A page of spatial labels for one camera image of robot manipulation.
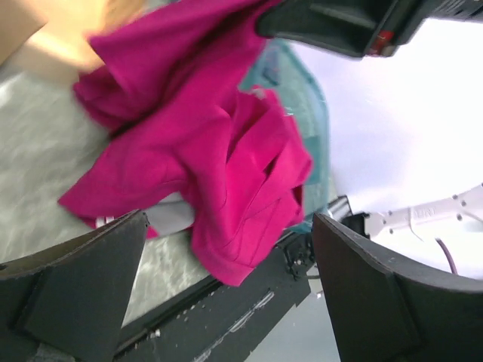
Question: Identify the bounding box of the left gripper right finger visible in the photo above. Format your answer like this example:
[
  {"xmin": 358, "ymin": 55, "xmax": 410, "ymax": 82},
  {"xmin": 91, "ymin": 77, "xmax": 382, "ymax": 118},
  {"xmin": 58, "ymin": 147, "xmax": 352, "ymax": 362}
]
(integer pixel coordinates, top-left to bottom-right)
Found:
[{"xmin": 312, "ymin": 215, "xmax": 482, "ymax": 361}]

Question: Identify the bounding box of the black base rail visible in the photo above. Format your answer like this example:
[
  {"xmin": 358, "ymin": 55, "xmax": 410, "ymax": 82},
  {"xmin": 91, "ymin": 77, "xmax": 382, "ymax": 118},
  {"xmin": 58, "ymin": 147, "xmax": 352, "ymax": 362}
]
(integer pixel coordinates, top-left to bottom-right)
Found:
[{"xmin": 112, "ymin": 195, "xmax": 352, "ymax": 362}]

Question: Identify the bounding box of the wooden clothes rack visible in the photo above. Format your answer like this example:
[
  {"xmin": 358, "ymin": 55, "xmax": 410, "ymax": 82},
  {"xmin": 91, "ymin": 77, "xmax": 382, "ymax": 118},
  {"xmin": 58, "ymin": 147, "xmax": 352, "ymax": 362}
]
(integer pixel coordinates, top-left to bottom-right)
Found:
[{"xmin": 1, "ymin": 0, "xmax": 146, "ymax": 86}]

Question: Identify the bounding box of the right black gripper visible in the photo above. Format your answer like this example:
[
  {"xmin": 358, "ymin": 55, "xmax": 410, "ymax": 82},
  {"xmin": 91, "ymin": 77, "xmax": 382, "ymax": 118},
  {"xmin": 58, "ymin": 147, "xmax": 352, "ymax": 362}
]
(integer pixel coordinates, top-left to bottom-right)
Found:
[{"xmin": 255, "ymin": 0, "xmax": 431, "ymax": 60}]

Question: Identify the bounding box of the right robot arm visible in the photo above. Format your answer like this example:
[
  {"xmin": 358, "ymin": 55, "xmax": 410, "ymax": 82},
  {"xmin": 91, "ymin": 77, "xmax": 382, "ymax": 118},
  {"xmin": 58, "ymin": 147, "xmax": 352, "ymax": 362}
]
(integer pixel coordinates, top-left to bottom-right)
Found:
[{"xmin": 257, "ymin": 1, "xmax": 482, "ymax": 239}]

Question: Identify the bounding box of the magenta garment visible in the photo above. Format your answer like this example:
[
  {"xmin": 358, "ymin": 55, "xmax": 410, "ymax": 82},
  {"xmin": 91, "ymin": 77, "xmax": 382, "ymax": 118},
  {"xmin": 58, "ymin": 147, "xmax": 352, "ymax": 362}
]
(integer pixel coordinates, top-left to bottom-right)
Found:
[{"xmin": 59, "ymin": 1, "xmax": 312, "ymax": 287}]

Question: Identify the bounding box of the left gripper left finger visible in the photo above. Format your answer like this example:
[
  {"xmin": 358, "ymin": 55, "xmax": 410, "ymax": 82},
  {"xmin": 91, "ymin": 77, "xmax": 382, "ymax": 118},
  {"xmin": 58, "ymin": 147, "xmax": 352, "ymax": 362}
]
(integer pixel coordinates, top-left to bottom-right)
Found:
[{"xmin": 1, "ymin": 211, "xmax": 148, "ymax": 361}]

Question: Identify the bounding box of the teal plastic basket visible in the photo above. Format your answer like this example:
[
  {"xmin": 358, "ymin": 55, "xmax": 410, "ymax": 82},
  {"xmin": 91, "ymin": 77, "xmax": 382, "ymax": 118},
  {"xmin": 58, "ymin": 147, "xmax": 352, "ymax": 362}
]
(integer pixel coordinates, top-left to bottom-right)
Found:
[{"xmin": 239, "ymin": 39, "xmax": 331, "ymax": 233}]

